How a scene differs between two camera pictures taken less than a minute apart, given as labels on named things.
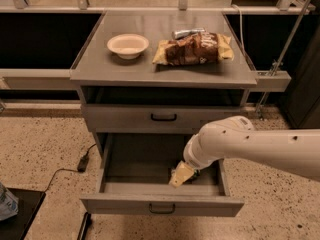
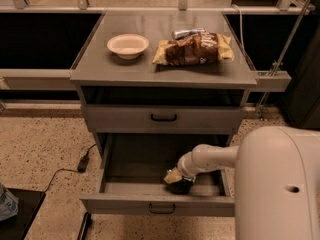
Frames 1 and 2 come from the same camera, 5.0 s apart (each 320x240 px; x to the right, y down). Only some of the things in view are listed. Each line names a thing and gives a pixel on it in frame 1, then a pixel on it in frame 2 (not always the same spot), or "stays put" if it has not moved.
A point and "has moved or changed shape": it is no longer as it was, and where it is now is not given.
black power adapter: (83, 162) stays put
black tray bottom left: (16, 227) stays put
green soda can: (196, 173) has moved or changed shape
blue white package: (9, 203) stays put
